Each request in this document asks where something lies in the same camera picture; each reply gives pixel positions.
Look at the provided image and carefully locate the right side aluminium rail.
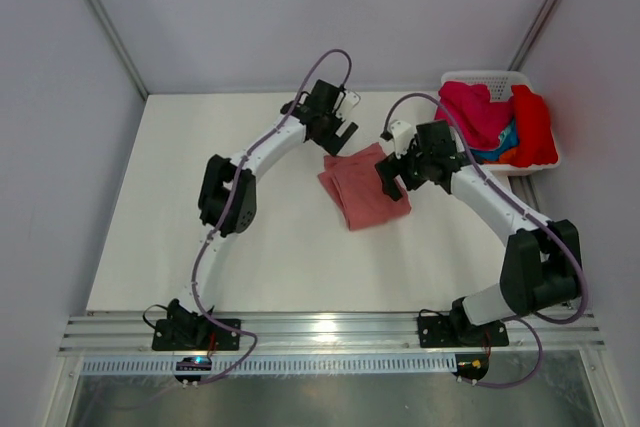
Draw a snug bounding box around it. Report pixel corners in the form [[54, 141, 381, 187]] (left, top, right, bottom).
[[509, 176, 549, 225]]

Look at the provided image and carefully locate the aluminium corner post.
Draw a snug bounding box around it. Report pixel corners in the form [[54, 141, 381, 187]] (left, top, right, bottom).
[[83, 0, 150, 101], [508, 0, 562, 71]]

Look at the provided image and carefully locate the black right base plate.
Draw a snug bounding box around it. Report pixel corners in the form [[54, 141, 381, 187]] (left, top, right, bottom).
[[416, 311, 510, 348]]

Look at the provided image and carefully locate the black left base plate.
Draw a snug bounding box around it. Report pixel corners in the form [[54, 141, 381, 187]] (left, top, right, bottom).
[[151, 318, 240, 352]]

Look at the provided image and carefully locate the orange garment in basket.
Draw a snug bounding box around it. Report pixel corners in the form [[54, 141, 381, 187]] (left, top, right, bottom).
[[473, 147, 518, 165]]

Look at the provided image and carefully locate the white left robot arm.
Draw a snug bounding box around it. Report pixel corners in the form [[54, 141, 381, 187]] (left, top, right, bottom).
[[155, 80, 360, 350]]

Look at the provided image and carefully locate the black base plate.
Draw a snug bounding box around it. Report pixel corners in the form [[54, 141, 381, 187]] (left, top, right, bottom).
[[151, 318, 240, 352], [416, 311, 510, 348]]

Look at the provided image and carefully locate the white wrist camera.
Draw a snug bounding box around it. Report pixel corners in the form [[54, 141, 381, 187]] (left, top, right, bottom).
[[381, 120, 415, 158], [334, 90, 361, 120]]

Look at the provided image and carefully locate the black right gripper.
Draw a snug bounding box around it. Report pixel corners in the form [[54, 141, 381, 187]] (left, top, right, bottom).
[[376, 135, 433, 201]]

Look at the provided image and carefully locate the left black controller board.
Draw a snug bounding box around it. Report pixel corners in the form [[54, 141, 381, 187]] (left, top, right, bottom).
[[174, 355, 212, 384]]

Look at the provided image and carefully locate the magenta t shirt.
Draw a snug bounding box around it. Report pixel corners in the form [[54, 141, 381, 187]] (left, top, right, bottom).
[[439, 81, 514, 150]]

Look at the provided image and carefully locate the right aluminium corner post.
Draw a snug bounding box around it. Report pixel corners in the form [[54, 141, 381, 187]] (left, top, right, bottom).
[[508, 0, 562, 71]]

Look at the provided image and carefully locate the right black controller board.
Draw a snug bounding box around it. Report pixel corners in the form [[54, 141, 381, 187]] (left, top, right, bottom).
[[453, 353, 490, 382]]

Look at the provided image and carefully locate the blue garment in basket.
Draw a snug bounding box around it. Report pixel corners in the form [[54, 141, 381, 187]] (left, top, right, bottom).
[[471, 120, 519, 155]]

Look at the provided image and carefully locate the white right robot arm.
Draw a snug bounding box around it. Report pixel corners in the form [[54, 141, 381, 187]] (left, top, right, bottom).
[[375, 121, 586, 344]]

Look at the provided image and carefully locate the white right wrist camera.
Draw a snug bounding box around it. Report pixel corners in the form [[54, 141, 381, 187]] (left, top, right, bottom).
[[381, 120, 415, 158]]

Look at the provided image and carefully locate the slotted grey cable duct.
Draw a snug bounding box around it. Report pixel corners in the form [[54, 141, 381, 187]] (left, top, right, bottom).
[[80, 352, 455, 376]]

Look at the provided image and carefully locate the aluminium mounting rail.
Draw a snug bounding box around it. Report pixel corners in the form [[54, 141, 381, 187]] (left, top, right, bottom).
[[59, 312, 605, 355]]

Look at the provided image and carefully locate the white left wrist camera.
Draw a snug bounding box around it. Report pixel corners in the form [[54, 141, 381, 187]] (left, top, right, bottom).
[[334, 90, 361, 120]]

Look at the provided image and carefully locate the left aluminium corner post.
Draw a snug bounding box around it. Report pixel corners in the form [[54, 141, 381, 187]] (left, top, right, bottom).
[[83, 0, 150, 101]]

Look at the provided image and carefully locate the salmon pink t shirt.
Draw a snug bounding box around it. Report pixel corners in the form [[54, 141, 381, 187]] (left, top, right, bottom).
[[318, 143, 412, 231]]

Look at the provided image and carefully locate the white perforated plastic basket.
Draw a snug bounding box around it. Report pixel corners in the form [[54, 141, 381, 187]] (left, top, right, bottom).
[[439, 70, 560, 176]]

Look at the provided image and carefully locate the red t shirt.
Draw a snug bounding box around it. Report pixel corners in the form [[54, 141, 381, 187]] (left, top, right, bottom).
[[510, 85, 559, 168]]

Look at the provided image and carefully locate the black controller board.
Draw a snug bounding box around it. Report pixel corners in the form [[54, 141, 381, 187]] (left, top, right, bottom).
[[453, 353, 490, 382], [174, 355, 212, 384]]

